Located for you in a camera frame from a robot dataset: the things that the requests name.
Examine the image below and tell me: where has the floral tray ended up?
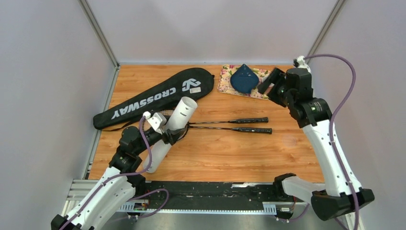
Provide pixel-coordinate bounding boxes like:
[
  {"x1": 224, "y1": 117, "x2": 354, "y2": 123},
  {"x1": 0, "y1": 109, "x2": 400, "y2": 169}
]
[{"x1": 217, "y1": 64, "x2": 270, "y2": 100}]

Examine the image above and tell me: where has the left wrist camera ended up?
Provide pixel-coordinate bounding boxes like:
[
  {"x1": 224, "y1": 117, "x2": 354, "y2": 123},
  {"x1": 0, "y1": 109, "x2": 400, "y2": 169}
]
[{"x1": 142, "y1": 111, "x2": 167, "y2": 134}]

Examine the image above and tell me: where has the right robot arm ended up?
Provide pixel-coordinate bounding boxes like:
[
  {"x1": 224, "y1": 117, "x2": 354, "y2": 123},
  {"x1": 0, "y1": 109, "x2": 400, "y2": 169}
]
[{"x1": 257, "y1": 68, "x2": 375, "y2": 221}]

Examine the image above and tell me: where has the black racket bag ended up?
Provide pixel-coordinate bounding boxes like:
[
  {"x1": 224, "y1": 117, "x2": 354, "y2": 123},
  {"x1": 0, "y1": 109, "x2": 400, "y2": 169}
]
[{"x1": 93, "y1": 68, "x2": 214, "y2": 130}]

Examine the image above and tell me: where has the badminton racket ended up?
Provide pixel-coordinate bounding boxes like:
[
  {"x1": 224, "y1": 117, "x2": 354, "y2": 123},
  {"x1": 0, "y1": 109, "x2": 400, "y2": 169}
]
[
  {"x1": 186, "y1": 123, "x2": 273, "y2": 134},
  {"x1": 152, "y1": 109, "x2": 269, "y2": 127}
]

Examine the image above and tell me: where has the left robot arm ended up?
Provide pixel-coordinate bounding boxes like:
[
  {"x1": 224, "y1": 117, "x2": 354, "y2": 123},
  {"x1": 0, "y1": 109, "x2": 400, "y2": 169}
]
[{"x1": 51, "y1": 126, "x2": 186, "y2": 230}]

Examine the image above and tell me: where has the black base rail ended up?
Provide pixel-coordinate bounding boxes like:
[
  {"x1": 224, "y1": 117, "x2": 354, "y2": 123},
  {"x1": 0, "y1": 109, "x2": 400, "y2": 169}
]
[{"x1": 130, "y1": 181, "x2": 306, "y2": 219}]

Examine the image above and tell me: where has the upper badminton racket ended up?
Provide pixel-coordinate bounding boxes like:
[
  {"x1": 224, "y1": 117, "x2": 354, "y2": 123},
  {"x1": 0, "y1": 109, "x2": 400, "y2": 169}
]
[{"x1": 152, "y1": 109, "x2": 269, "y2": 127}]

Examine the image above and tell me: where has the lower badminton racket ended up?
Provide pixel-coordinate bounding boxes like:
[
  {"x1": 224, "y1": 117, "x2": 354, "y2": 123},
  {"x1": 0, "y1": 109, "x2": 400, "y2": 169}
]
[{"x1": 186, "y1": 123, "x2": 273, "y2": 134}]

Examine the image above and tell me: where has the white shuttlecock tube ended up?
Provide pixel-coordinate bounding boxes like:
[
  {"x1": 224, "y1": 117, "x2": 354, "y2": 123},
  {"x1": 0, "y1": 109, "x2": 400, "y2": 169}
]
[{"x1": 143, "y1": 97, "x2": 198, "y2": 173}]

